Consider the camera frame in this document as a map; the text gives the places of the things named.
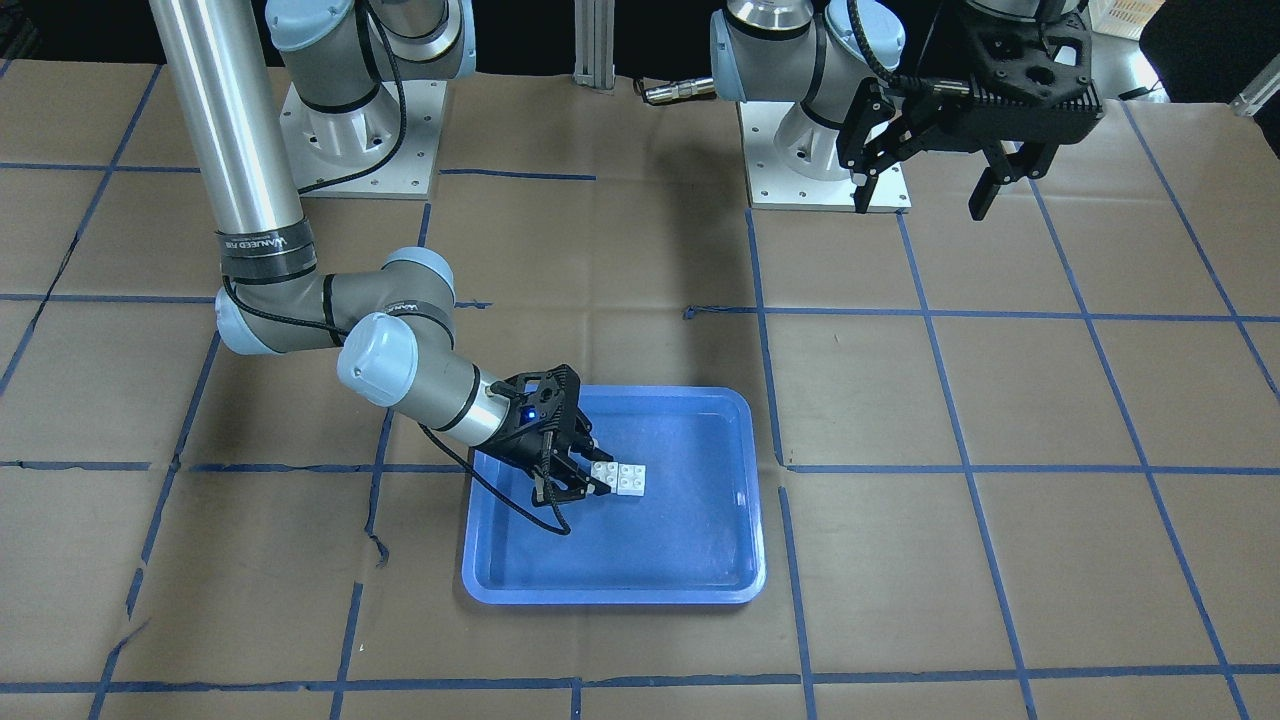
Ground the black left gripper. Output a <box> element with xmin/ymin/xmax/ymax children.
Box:
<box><xmin>838</xmin><ymin>1</ymin><xmax>1105</xmax><ymax>222</ymax></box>

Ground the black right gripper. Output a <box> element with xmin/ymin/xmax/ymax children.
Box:
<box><xmin>488</xmin><ymin>364</ymin><xmax>614</xmax><ymax>503</ymax></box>

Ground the white block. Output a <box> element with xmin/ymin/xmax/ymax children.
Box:
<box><xmin>590</xmin><ymin>461</ymin><xmax>625</xmax><ymax>493</ymax></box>
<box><xmin>614</xmin><ymin>462</ymin><xmax>646</xmax><ymax>497</ymax></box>

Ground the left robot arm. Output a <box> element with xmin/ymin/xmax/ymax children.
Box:
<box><xmin>710</xmin><ymin>1</ymin><xmax>1105</xmax><ymax>222</ymax></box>

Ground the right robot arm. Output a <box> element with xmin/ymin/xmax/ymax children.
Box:
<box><xmin>151</xmin><ymin>1</ymin><xmax>617</xmax><ymax>506</ymax></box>

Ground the blue plastic tray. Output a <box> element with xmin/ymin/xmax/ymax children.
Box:
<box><xmin>461</xmin><ymin>386</ymin><xmax>767</xmax><ymax>605</ymax></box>

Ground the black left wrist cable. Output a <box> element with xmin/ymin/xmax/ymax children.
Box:
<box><xmin>845</xmin><ymin>0</ymin><xmax>972</xmax><ymax>96</ymax></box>

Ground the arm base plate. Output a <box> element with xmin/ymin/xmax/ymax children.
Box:
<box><xmin>279</xmin><ymin>79</ymin><xmax>448</xmax><ymax>201</ymax></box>
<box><xmin>739</xmin><ymin>101</ymin><xmax>860</xmax><ymax>211</ymax></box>

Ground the aluminium frame post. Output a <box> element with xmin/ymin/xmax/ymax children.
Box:
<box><xmin>572</xmin><ymin>0</ymin><xmax>616</xmax><ymax>94</ymax></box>

